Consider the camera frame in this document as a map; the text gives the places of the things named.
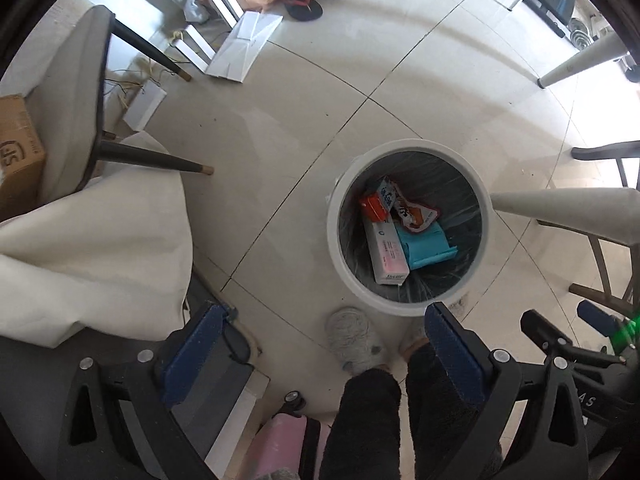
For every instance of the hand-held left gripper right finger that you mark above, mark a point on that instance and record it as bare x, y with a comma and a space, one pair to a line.
452, 355

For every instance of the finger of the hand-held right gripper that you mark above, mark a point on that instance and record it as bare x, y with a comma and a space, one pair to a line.
547, 332
595, 316

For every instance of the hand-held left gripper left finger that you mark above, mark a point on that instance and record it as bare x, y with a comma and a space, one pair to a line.
192, 350

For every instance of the white round trash bin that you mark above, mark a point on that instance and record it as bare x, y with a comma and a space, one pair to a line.
334, 230

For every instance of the grey white flat box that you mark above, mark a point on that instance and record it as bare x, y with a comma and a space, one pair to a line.
235, 410

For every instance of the grey fuzzy slipper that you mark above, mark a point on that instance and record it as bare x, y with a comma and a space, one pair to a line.
352, 337

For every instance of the teal packet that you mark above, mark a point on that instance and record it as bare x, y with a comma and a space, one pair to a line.
425, 247

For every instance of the dark fleece pants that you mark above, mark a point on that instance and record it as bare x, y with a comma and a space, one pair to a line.
365, 425

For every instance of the pink white long box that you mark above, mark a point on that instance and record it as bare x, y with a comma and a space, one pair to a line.
387, 260

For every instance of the white cloth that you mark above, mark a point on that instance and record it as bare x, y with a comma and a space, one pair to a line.
100, 260

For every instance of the pink suitcase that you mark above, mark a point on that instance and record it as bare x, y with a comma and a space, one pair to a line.
280, 445

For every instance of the red white snack packet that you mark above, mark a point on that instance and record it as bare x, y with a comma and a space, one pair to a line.
415, 212

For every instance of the dark wooden chair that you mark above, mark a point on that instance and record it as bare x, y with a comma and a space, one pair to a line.
607, 152

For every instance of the small orange box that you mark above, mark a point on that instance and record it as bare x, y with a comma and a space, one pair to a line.
371, 206

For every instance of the blue white carton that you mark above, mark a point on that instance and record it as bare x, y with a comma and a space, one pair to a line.
385, 195

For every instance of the brown cardboard box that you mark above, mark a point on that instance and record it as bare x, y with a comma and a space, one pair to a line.
17, 160

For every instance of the grey chair with black legs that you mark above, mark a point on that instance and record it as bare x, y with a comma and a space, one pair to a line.
65, 100

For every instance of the metal weight plates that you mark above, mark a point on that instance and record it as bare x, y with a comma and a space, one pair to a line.
582, 35

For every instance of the white flat cardboard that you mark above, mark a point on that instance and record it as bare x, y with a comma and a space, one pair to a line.
245, 45

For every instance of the light blue cloth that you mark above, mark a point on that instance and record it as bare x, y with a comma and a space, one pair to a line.
195, 7

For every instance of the black red flip-flop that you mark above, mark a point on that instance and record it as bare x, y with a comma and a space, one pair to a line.
300, 2

